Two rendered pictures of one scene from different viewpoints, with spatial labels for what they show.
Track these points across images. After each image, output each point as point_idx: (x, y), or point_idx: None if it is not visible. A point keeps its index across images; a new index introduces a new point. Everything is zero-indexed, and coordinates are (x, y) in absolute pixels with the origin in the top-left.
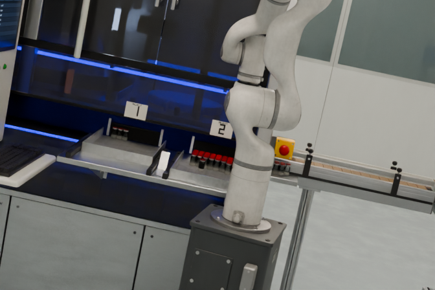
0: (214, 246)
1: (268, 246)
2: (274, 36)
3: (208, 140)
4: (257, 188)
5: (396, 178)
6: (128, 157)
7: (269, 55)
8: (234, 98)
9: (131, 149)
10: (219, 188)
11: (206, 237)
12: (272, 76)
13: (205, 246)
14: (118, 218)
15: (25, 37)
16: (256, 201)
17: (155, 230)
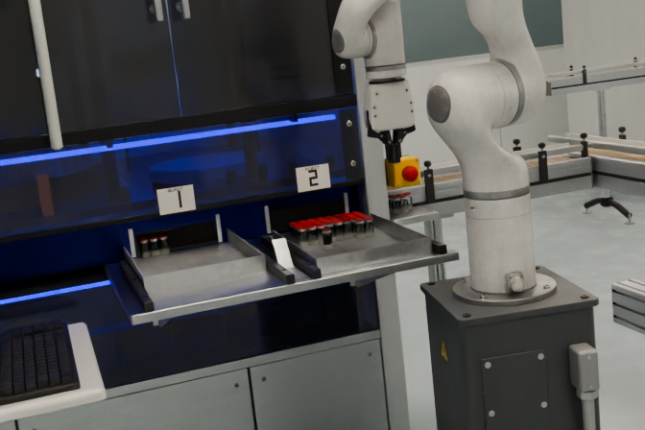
0: (511, 344)
1: (595, 305)
2: None
3: (288, 203)
4: (528, 224)
5: (542, 158)
6: (226, 272)
7: (491, 3)
8: (457, 92)
9: (199, 261)
10: (398, 257)
11: (492, 335)
12: (358, 73)
13: (495, 348)
14: (203, 375)
15: None
16: (530, 246)
17: (266, 367)
